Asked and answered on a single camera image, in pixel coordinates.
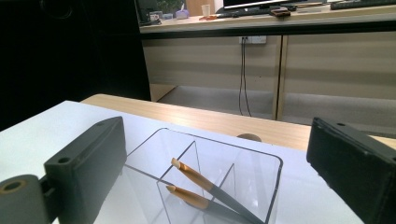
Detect brown wallet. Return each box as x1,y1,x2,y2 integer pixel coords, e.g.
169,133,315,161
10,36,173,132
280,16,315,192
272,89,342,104
268,7,291,18

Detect purple container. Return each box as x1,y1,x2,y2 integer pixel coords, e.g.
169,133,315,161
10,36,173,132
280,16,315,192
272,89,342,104
175,3,191,20

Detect black keyboard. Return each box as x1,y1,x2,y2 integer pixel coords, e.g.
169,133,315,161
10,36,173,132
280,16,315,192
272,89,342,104
330,0,396,11

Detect white table sheet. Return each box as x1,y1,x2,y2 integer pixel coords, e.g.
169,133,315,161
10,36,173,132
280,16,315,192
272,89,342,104
0,100,372,224

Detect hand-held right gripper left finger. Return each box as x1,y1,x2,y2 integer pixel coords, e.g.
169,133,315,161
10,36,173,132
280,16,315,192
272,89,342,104
43,116,128,224

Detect black curtain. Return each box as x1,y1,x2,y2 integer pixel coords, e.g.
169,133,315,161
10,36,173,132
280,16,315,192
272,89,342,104
0,0,152,133

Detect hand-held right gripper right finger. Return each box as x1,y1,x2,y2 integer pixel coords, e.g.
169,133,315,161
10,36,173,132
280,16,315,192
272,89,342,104
305,117,396,224

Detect clear plastic divided organizer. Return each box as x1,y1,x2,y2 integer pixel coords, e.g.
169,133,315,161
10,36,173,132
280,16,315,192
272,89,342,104
92,127,285,224

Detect beige office desk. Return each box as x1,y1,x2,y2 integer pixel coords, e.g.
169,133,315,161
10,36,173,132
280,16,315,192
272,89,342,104
138,0,396,123

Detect round table cable grommet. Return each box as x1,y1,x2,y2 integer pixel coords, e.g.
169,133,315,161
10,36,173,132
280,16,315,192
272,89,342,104
235,133,262,144

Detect black power cable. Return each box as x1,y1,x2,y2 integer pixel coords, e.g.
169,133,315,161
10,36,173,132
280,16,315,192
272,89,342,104
237,36,245,117
242,36,253,118

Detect white power outlet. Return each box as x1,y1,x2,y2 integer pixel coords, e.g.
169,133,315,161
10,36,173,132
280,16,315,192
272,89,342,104
238,35,268,45

